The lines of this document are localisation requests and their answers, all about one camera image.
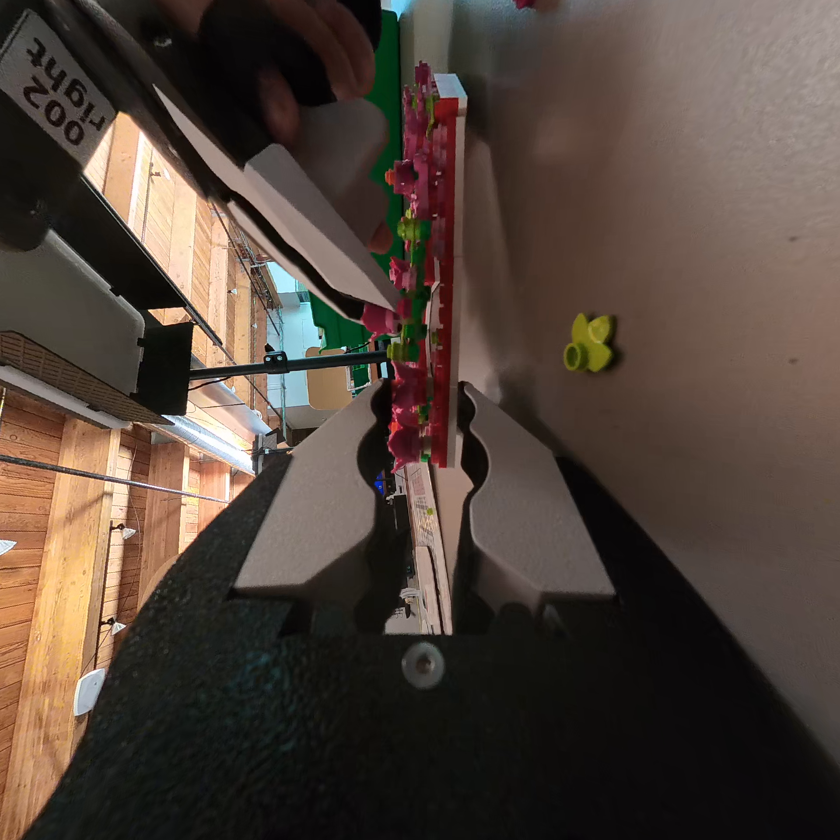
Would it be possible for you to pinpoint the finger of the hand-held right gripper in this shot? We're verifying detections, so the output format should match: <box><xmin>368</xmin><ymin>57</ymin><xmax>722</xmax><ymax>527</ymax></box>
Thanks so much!
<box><xmin>244</xmin><ymin>144</ymin><xmax>401</xmax><ymax>315</ymax></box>
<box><xmin>225</xmin><ymin>172</ymin><xmax>389</xmax><ymax>322</ymax></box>

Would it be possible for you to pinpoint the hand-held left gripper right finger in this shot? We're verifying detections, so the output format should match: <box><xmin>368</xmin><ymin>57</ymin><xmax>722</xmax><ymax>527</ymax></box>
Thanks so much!
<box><xmin>455</xmin><ymin>382</ymin><xmax>618</xmax><ymax>619</ymax></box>

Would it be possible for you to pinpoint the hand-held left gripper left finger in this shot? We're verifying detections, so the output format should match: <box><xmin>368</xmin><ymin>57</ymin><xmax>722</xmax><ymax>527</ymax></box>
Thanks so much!
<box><xmin>230</xmin><ymin>382</ymin><xmax>409</xmax><ymax>632</ymax></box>

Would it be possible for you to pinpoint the red pink lego flower wreath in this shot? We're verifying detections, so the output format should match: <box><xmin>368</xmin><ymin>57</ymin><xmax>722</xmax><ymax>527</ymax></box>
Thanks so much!
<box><xmin>386</xmin><ymin>62</ymin><xmax>468</xmax><ymax>475</ymax></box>

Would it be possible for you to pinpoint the lime lego leaf piece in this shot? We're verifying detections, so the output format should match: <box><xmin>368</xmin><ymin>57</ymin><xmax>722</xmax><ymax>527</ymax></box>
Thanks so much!
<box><xmin>563</xmin><ymin>313</ymin><xmax>618</xmax><ymax>374</ymax></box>

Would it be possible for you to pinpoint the person's right hand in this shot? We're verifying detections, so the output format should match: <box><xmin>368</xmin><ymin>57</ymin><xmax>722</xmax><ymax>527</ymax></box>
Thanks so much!
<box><xmin>161</xmin><ymin>0</ymin><xmax>396</xmax><ymax>256</ymax></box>

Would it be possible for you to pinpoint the clear plastic bag with sheet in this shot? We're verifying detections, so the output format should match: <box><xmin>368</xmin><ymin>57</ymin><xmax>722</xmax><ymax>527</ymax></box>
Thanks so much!
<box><xmin>394</xmin><ymin>462</ymin><xmax>455</xmax><ymax>636</ymax></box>

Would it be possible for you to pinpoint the black stand pole with clamp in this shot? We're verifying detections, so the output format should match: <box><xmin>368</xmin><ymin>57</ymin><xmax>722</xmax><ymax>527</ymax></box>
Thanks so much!
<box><xmin>187</xmin><ymin>350</ymin><xmax>389</xmax><ymax>383</ymax></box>

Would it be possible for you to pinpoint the small tan board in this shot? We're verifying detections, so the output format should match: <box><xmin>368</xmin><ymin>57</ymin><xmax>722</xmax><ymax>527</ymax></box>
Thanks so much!
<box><xmin>307</xmin><ymin>354</ymin><xmax>357</xmax><ymax>409</ymax></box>

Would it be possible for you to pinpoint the green storage bin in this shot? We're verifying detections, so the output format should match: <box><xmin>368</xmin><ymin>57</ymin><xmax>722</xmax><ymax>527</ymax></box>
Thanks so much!
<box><xmin>307</xmin><ymin>10</ymin><xmax>404</xmax><ymax>395</ymax></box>

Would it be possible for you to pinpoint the black flat panel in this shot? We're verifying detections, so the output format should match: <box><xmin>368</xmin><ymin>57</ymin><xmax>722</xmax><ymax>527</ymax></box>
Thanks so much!
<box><xmin>46</xmin><ymin>174</ymin><xmax>224</xmax><ymax>345</ymax></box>

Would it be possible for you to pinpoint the black mounted box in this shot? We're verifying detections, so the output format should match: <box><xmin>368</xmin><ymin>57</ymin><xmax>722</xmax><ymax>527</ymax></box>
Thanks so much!
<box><xmin>134</xmin><ymin>322</ymin><xmax>196</xmax><ymax>416</ymax></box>

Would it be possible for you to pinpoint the thin metal rod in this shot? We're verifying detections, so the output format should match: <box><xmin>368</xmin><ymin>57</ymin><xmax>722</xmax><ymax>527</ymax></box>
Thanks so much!
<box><xmin>0</xmin><ymin>455</ymin><xmax>232</xmax><ymax>505</ymax></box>

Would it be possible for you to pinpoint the grey housing with mesh panel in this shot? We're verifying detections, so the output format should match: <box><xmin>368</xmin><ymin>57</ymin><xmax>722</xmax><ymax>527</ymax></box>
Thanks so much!
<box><xmin>0</xmin><ymin>226</ymin><xmax>173</xmax><ymax>429</ymax></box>

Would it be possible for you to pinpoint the white ceiling device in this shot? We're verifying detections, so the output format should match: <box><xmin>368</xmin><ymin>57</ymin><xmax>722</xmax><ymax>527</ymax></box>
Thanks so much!
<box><xmin>73</xmin><ymin>668</ymin><xmax>107</xmax><ymax>718</ymax></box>

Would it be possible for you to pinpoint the silver ventilation duct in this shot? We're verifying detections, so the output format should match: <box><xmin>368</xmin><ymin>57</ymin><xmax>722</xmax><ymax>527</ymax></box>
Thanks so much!
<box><xmin>154</xmin><ymin>377</ymin><xmax>263</xmax><ymax>476</ymax></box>

